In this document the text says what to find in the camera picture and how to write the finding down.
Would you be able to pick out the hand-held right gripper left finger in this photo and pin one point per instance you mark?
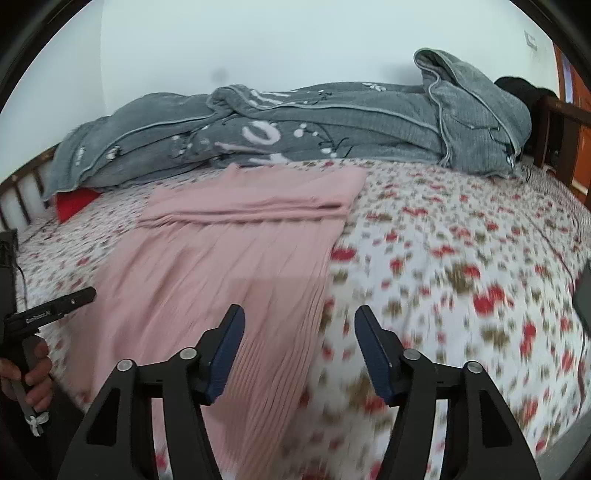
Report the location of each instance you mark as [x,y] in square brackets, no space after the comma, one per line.
[224,360]

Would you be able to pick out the orange wooden door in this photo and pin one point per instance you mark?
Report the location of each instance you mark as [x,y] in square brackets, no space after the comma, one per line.
[582,161]

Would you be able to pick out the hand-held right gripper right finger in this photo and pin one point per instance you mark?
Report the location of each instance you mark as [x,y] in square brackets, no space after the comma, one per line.
[374,360]

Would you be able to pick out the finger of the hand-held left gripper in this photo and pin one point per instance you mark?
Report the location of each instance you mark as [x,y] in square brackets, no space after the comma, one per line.
[76,299]

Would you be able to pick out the pink knit sweater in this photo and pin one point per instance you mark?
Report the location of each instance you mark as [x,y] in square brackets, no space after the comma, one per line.
[221,258]

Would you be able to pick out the red cloth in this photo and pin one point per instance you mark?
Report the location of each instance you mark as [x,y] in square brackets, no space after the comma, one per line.
[74,203]

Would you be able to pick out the dark grey smartphone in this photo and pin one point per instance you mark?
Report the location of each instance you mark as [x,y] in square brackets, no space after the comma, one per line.
[585,295]

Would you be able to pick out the grey patterned blanket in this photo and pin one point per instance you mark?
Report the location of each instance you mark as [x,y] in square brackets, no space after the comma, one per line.
[323,120]

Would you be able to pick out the dark wooden bed headboard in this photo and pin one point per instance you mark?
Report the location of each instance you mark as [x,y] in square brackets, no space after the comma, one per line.
[9,203]

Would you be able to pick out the white light switch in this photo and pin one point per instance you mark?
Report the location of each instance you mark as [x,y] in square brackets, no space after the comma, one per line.
[531,40]

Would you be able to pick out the person's left hand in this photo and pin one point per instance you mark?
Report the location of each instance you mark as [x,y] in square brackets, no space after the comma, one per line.
[40,376]

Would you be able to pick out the black garment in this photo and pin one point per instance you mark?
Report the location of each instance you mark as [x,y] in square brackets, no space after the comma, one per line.
[517,90]

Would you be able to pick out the floral bed sheet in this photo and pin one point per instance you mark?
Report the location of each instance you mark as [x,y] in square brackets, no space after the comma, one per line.
[461,277]

